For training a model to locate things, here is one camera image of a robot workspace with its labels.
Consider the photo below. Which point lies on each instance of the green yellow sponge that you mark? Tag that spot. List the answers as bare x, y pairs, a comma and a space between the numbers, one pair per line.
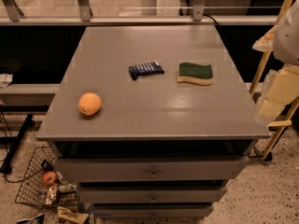
195, 73

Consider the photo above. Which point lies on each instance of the blue rxbar wrapper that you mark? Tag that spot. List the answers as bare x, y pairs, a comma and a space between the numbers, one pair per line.
145, 70

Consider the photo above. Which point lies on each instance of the red apple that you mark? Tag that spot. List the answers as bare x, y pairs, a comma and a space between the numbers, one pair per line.
49, 178

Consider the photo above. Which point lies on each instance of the silver snack packet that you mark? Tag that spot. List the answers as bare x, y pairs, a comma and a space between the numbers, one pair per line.
52, 195

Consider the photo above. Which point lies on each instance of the dark blue snack bag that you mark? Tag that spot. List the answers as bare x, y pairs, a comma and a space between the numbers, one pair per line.
39, 219

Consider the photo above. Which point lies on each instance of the metal window railing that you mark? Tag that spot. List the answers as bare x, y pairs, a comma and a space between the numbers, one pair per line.
96, 12

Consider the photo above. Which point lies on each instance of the yellow chip bag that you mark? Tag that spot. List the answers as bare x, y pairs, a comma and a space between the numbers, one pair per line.
66, 216

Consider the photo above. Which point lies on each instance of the orange fruit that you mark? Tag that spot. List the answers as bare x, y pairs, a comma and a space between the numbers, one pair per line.
89, 103

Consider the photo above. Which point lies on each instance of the grey drawer cabinet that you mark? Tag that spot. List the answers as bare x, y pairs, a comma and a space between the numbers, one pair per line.
156, 147

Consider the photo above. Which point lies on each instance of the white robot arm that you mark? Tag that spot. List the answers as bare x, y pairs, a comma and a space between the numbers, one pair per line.
286, 39

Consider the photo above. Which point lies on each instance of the black wire basket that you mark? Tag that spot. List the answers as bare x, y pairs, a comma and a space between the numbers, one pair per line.
33, 191

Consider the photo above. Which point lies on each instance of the black floor stand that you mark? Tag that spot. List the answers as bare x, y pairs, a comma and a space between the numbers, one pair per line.
14, 141

